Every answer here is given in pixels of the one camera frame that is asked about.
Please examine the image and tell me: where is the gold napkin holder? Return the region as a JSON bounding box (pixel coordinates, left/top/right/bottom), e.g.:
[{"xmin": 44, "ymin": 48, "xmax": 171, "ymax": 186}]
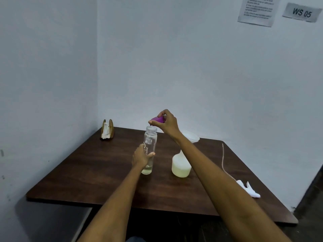
[{"xmin": 100, "ymin": 119, "xmax": 115, "ymax": 141}]

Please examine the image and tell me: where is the person's right forearm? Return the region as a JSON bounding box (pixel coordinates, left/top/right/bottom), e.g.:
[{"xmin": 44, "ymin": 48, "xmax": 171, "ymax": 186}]
[{"xmin": 174, "ymin": 133, "xmax": 292, "ymax": 242}]

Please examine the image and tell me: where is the clear glass bottle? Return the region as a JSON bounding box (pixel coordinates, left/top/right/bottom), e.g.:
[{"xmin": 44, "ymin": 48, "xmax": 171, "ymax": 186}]
[{"xmin": 141, "ymin": 125, "xmax": 158, "ymax": 175}]

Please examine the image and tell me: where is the person's left hand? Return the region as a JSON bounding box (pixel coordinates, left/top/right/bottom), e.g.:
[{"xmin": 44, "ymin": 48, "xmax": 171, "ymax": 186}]
[{"xmin": 132, "ymin": 144, "xmax": 156, "ymax": 169}]

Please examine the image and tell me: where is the printed paper notice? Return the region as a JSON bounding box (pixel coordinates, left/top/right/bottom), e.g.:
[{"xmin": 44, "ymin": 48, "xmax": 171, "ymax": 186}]
[{"xmin": 237, "ymin": 0, "xmax": 282, "ymax": 27}]

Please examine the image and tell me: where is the person's right hand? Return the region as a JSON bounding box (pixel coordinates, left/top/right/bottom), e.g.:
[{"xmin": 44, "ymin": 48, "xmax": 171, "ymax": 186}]
[{"xmin": 148, "ymin": 109, "xmax": 183, "ymax": 141}]

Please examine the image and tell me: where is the white paper napkin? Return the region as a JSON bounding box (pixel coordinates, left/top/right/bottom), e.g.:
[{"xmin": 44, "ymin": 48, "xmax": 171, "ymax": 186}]
[{"xmin": 101, "ymin": 123, "xmax": 111, "ymax": 139}]

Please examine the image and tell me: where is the translucent white spray bottle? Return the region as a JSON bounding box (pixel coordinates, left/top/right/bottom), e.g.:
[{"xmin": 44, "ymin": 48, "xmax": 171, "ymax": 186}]
[{"xmin": 172, "ymin": 149, "xmax": 192, "ymax": 178}]

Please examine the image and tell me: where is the person's left forearm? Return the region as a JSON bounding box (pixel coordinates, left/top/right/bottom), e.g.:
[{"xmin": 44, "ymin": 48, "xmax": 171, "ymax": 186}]
[{"xmin": 77, "ymin": 166, "xmax": 148, "ymax": 242}]

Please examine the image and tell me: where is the white spray trigger with tube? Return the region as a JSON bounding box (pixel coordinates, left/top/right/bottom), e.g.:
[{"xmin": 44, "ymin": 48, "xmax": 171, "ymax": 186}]
[{"xmin": 222, "ymin": 143, "xmax": 261, "ymax": 199}]

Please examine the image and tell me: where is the grey label sign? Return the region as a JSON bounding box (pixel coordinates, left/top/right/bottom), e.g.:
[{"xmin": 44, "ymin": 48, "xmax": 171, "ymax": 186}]
[{"xmin": 282, "ymin": 2, "xmax": 323, "ymax": 23}]

